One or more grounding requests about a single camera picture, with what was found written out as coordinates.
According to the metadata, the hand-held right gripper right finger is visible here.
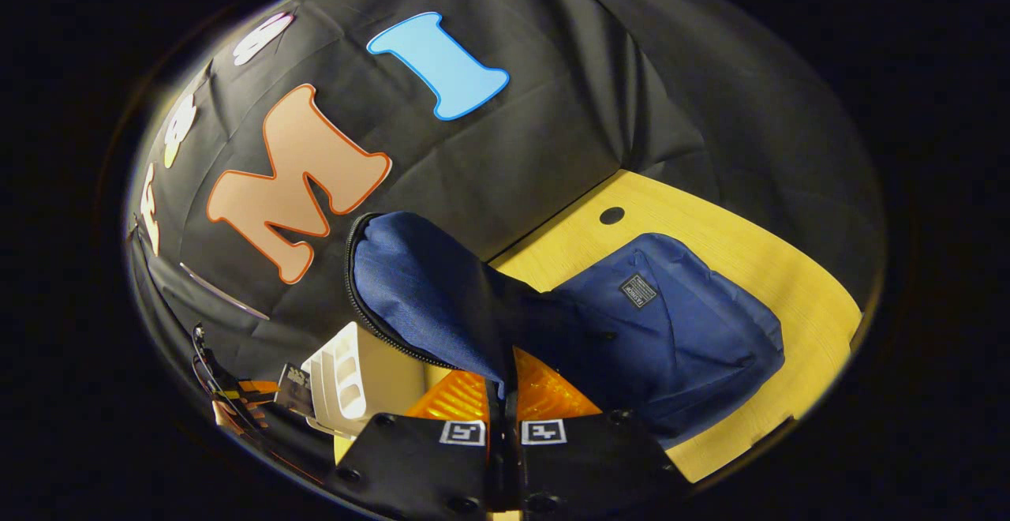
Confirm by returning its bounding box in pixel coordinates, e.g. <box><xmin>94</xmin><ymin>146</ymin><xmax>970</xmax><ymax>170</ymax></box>
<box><xmin>507</xmin><ymin>347</ymin><xmax>689</xmax><ymax>517</ymax></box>

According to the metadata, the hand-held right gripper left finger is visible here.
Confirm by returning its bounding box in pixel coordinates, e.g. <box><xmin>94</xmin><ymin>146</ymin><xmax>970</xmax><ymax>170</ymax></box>
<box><xmin>327</xmin><ymin>369</ymin><xmax>507</xmax><ymax>517</ymax></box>

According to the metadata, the black book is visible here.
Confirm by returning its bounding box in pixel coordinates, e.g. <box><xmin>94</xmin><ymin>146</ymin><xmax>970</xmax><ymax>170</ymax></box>
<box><xmin>274</xmin><ymin>362</ymin><xmax>317</xmax><ymax>420</ymax></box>

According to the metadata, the white plastic bookshelf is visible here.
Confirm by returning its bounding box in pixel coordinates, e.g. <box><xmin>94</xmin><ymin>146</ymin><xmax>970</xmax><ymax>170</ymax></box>
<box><xmin>303</xmin><ymin>322</ymin><xmax>428</xmax><ymax>440</ymax></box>

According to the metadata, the blue schoolbag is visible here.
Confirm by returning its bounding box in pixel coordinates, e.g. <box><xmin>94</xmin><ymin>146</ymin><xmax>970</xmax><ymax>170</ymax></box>
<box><xmin>345</xmin><ymin>212</ymin><xmax>787</xmax><ymax>451</ymax></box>

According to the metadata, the black backdrop cloth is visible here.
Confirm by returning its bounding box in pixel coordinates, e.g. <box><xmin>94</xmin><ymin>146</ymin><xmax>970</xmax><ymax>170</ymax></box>
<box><xmin>126</xmin><ymin>0</ymin><xmax>886</xmax><ymax>435</ymax></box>

